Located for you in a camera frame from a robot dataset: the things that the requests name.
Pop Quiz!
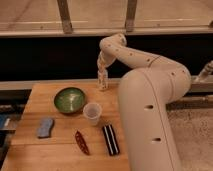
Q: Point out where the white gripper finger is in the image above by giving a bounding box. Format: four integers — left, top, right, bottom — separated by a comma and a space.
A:
98, 70, 104, 88

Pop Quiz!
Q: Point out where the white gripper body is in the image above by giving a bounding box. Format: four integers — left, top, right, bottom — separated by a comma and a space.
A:
97, 52, 115, 71

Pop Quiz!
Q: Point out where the white bottle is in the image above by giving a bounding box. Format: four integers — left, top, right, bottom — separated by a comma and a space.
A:
100, 70, 108, 91

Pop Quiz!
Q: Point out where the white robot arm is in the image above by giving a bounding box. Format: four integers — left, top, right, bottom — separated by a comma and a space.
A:
97, 34, 191, 171

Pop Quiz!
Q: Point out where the clear plastic cup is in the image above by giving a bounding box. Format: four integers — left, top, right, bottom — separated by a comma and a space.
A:
83, 103, 102, 126

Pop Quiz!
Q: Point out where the green bowl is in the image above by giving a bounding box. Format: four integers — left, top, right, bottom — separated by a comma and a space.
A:
54, 87, 86, 114

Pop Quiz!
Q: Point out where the black white striped box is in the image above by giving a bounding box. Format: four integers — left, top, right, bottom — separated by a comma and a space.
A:
102, 125, 120, 156

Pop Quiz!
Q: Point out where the red chili pepper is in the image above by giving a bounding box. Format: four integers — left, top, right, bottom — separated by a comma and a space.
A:
75, 131, 90, 155

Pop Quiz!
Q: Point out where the blue sponge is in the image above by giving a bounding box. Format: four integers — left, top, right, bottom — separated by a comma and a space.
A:
37, 118, 54, 138

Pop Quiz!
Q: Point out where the white object at right edge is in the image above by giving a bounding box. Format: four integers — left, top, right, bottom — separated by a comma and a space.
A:
195, 60, 213, 82

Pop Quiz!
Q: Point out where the right metal post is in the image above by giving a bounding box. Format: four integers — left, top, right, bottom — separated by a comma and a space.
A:
125, 0, 137, 32

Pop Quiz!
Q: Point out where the metal post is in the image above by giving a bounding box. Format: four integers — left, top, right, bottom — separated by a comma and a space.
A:
125, 0, 137, 32
57, 0, 73, 34

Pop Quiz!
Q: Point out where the left metal post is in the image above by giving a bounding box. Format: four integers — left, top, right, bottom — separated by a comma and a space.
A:
57, 0, 73, 34

